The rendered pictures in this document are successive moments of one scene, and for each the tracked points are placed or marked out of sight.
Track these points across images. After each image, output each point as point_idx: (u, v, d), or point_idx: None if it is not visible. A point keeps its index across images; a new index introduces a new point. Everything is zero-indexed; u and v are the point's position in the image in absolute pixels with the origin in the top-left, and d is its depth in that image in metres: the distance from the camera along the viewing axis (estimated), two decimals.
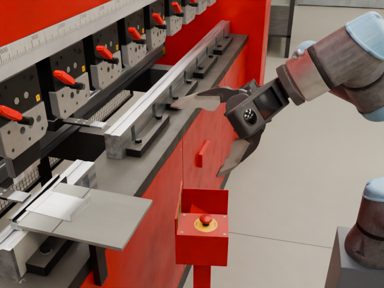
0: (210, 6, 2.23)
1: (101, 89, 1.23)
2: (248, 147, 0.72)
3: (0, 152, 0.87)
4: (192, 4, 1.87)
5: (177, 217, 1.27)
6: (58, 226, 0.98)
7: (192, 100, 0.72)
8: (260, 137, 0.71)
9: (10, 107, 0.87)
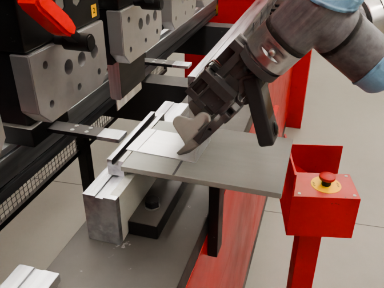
0: None
1: (203, 6, 0.95)
2: None
3: (115, 48, 0.59)
4: None
5: None
6: (178, 167, 0.70)
7: (198, 146, 0.70)
8: None
9: None
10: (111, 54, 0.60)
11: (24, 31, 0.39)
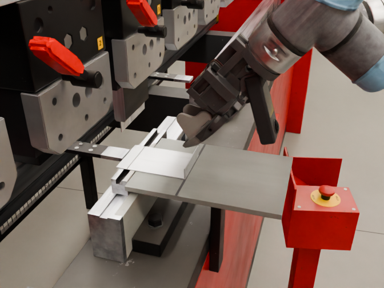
0: None
1: (204, 24, 0.97)
2: None
3: (120, 75, 0.61)
4: None
5: None
6: (180, 187, 0.72)
7: (201, 141, 0.72)
8: None
9: None
10: (115, 80, 0.62)
11: (35, 71, 0.41)
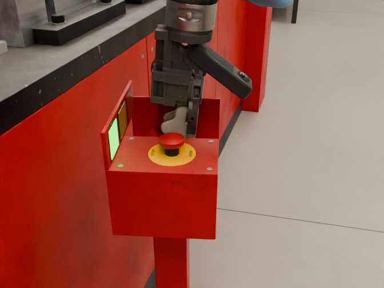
0: None
1: None
2: None
3: None
4: None
5: (108, 132, 0.59)
6: None
7: (195, 134, 0.72)
8: None
9: None
10: None
11: None
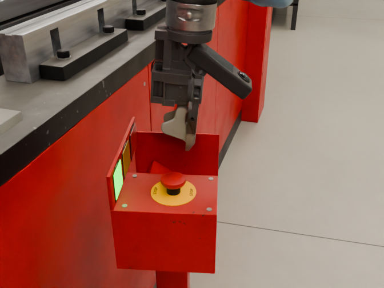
0: None
1: None
2: None
3: None
4: None
5: (113, 175, 0.63)
6: None
7: (195, 134, 0.72)
8: None
9: None
10: None
11: None
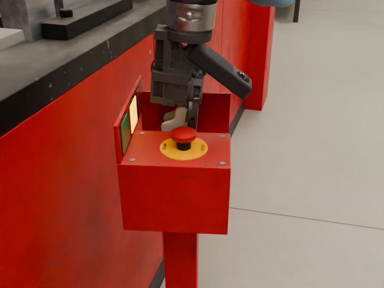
0: None
1: None
2: None
3: None
4: None
5: (120, 126, 0.59)
6: None
7: None
8: None
9: None
10: None
11: None
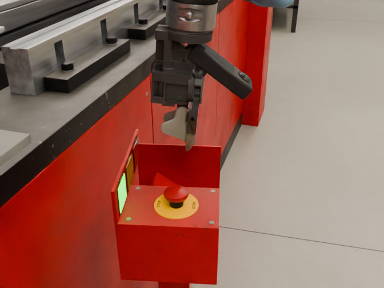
0: None
1: None
2: None
3: None
4: None
5: (118, 189, 0.64)
6: None
7: (195, 134, 0.72)
8: None
9: None
10: None
11: None
